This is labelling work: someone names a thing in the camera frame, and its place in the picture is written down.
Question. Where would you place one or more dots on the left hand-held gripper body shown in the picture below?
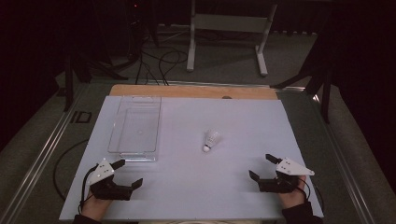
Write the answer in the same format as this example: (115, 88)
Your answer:
(107, 188)

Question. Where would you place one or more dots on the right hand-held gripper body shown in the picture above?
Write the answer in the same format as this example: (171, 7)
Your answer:
(280, 185)

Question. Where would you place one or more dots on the clear plastic tray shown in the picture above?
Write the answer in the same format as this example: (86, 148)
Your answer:
(135, 127)

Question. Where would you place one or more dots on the white shuttlecock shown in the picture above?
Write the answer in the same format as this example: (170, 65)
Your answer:
(211, 138)

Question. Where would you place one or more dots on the person's right hand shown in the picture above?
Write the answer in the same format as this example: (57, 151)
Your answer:
(291, 199)

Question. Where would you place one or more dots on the person's left hand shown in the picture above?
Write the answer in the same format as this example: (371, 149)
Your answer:
(95, 208)

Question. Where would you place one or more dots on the white board mat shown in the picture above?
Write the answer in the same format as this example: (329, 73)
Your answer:
(218, 186)

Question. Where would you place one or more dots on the black tripod stand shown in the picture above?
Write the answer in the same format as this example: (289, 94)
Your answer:
(69, 81)
(325, 93)

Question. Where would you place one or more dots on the white metal stand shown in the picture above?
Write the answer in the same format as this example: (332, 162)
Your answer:
(230, 23)

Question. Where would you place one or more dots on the metal floor rail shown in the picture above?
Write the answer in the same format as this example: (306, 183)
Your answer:
(345, 161)
(40, 158)

